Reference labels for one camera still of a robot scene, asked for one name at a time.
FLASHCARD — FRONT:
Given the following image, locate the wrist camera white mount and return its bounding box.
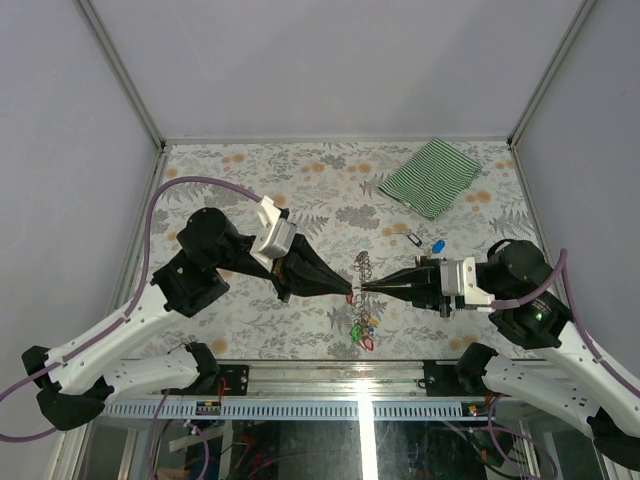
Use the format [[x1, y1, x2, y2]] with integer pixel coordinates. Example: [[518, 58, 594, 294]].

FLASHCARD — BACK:
[[250, 196, 297, 272], [439, 257, 495, 313]]

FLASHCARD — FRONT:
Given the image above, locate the key with black tag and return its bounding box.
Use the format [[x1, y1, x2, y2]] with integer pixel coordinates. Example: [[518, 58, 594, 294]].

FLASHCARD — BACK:
[[395, 232, 423, 247]]

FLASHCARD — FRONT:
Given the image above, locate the key with blue tag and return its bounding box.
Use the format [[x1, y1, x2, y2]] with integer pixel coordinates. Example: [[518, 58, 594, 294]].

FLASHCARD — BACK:
[[431, 240, 446, 254]]

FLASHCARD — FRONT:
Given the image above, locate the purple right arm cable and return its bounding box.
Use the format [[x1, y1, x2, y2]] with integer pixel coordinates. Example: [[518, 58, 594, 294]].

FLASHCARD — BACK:
[[487, 248, 640, 396]]

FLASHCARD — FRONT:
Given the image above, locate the metal key organizer ring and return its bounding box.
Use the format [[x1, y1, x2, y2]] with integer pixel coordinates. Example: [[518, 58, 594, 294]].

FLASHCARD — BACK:
[[352, 251, 381, 331]]

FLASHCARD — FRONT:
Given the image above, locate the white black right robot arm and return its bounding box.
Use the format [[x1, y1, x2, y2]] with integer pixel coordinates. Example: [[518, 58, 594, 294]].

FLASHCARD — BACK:
[[361, 239, 639, 471]]

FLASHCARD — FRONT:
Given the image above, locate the green key tag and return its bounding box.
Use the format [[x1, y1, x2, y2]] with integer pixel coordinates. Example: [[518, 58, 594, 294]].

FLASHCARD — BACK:
[[349, 324, 363, 343]]

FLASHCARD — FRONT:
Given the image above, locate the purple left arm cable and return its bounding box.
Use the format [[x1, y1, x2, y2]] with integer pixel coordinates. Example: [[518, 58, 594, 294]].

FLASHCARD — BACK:
[[0, 176, 264, 442]]

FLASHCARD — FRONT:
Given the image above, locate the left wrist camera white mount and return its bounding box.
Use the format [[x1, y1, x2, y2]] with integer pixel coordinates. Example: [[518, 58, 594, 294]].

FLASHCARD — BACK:
[[250, 196, 297, 272]]

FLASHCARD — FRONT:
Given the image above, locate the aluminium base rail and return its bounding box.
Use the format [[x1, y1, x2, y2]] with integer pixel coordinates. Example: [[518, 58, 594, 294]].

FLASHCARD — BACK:
[[114, 357, 614, 419]]

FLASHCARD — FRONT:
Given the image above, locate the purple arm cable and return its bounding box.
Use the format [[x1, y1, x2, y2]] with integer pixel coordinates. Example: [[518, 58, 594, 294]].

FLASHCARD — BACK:
[[487, 248, 640, 396], [0, 176, 264, 442]]

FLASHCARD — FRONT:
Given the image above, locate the green white striped cloth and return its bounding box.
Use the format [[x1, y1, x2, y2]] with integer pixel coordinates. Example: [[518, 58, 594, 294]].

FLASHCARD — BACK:
[[379, 139, 482, 220]]

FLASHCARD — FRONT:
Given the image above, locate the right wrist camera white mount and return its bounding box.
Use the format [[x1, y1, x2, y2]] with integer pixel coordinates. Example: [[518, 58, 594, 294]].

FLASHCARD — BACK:
[[439, 257, 495, 313]]

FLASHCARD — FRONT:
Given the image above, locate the floral tablecloth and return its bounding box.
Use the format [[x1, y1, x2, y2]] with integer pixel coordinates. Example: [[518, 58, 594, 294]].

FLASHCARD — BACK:
[[134, 141, 536, 360]]

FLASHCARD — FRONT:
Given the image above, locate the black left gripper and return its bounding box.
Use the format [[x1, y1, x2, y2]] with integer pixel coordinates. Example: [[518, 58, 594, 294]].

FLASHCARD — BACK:
[[214, 232, 356, 303]]

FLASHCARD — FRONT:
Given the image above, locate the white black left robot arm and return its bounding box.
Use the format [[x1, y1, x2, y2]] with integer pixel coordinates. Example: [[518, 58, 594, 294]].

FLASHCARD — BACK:
[[22, 208, 352, 431]]

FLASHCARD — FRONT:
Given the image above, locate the red key tag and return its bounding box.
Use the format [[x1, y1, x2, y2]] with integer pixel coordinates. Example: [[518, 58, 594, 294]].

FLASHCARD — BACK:
[[359, 336, 375, 352]]

